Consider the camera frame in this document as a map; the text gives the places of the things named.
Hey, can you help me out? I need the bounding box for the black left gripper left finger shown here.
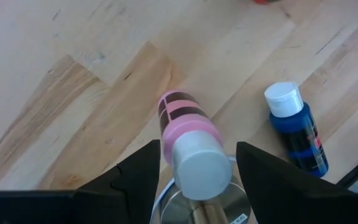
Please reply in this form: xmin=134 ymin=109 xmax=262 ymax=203
xmin=76 ymin=139 xmax=162 ymax=224

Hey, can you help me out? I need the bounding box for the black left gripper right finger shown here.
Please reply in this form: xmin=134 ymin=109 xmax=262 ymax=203
xmin=236 ymin=141 xmax=358 ymax=224

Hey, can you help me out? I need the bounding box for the white round lamp with cord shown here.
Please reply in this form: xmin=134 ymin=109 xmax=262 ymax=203
xmin=149 ymin=155 xmax=238 ymax=224

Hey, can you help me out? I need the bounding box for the pink paint bottle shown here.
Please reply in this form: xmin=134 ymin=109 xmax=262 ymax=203
xmin=157 ymin=90 xmax=233 ymax=202

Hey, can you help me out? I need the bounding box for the blue paint bottle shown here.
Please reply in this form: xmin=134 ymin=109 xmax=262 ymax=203
xmin=264 ymin=81 xmax=329 ymax=178

